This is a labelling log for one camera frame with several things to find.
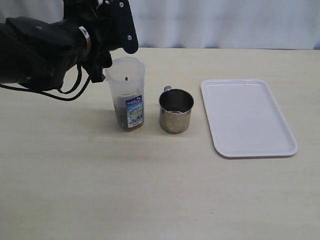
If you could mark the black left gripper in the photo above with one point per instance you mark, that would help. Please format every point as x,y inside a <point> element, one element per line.
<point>103,19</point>

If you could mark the steel mug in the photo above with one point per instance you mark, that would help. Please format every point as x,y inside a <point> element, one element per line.
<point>175,110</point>

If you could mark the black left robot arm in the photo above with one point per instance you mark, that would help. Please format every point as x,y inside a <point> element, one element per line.
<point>36,54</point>

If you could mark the clear plastic container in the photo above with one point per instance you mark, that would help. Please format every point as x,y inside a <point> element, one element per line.
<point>126,79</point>

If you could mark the white curtain backdrop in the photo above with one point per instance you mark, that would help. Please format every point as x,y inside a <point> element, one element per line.
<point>227,24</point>

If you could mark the white plastic tray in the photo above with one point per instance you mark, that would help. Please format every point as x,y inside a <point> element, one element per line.
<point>245,120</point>

